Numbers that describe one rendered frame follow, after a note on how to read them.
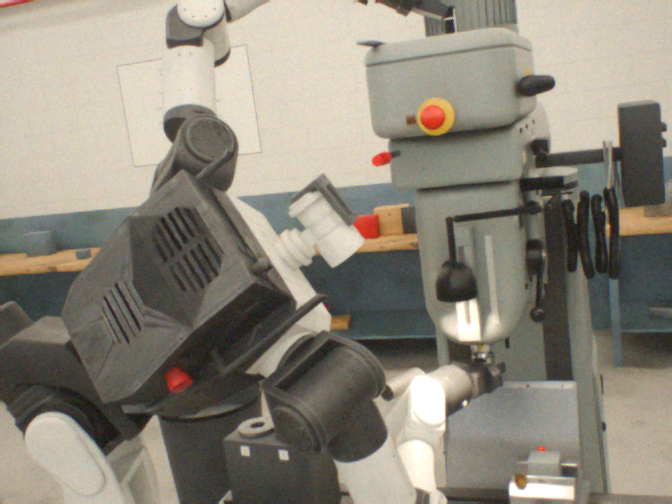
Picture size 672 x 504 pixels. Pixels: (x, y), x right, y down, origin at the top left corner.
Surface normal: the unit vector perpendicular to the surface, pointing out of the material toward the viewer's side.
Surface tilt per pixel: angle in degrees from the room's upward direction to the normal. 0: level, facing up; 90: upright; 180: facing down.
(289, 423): 108
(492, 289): 90
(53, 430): 90
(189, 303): 64
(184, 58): 57
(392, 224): 90
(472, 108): 90
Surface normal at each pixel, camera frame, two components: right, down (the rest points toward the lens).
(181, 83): 0.02, -0.39
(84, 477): -0.04, 0.18
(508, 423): -0.35, -0.25
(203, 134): 0.47, -0.39
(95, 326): -0.54, -0.06
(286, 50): -0.31, 0.21
